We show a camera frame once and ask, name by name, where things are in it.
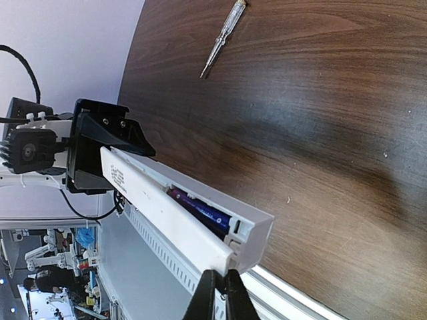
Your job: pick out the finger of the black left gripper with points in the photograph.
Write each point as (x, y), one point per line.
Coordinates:
(87, 172)
(124, 134)

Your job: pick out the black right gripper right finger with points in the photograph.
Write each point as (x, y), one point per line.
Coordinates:
(238, 303)

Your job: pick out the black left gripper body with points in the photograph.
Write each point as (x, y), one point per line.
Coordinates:
(77, 141)

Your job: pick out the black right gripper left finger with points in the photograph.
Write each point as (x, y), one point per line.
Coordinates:
(202, 304)

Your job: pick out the white remote control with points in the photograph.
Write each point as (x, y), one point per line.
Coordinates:
(249, 226)

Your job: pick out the white battery cover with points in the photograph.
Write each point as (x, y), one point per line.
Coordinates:
(202, 248)

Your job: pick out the purple battery upper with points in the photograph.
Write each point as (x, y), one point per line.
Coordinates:
(215, 220)

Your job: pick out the clear tester screwdriver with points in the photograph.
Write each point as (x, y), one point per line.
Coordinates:
(227, 28)

